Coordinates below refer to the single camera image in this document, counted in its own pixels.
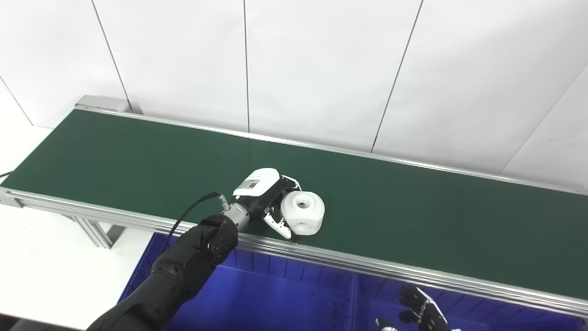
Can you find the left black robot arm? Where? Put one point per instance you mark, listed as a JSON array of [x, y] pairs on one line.
[[183, 266]]

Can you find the green conveyor belt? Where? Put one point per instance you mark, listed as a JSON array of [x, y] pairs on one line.
[[367, 266], [413, 220]]

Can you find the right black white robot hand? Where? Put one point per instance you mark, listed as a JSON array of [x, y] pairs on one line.
[[425, 317]]

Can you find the grey conveyor end housing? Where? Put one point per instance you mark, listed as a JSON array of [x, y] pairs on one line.
[[103, 102]]

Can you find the aluminium conveyor leg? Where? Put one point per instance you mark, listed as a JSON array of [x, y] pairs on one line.
[[94, 232]]

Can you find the blue plastic bin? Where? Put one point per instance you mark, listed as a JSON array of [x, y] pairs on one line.
[[275, 299], [505, 322]]

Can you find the white round plastic part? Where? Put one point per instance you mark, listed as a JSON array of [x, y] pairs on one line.
[[303, 212]]

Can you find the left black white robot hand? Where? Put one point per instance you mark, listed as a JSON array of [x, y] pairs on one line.
[[259, 193]]

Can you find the dark robot torso edge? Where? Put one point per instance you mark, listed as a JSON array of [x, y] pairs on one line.
[[27, 324]]

